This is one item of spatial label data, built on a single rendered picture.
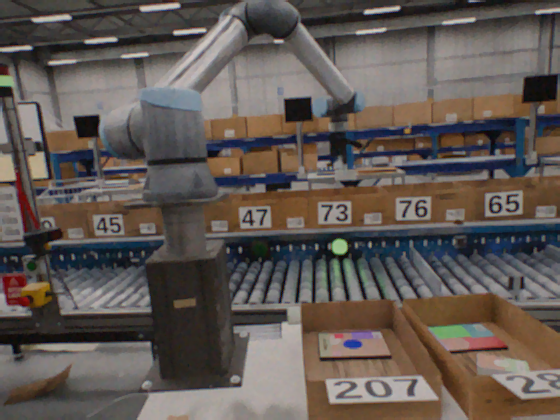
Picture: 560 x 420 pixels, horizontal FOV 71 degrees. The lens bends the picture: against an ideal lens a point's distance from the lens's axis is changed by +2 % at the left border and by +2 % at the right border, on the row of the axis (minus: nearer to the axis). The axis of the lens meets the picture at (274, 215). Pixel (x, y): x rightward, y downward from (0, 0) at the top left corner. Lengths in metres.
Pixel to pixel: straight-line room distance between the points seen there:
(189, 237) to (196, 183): 0.14
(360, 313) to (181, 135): 0.73
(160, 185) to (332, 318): 0.65
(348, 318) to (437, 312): 0.27
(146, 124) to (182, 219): 0.24
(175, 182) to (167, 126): 0.13
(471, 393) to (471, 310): 0.43
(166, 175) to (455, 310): 0.92
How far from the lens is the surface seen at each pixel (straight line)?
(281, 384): 1.05
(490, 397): 0.98
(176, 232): 1.00
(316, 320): 1.24
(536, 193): 2.17
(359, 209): 1.94
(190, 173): 0.95
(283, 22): 1.44
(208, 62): 1.31
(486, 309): 1.36
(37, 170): 1.79
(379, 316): 1.26
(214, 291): 0.99
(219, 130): 6.62
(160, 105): 0.97
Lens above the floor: 1.35
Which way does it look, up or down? 11 degrees down
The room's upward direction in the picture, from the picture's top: 4 degrees counter-clockwise
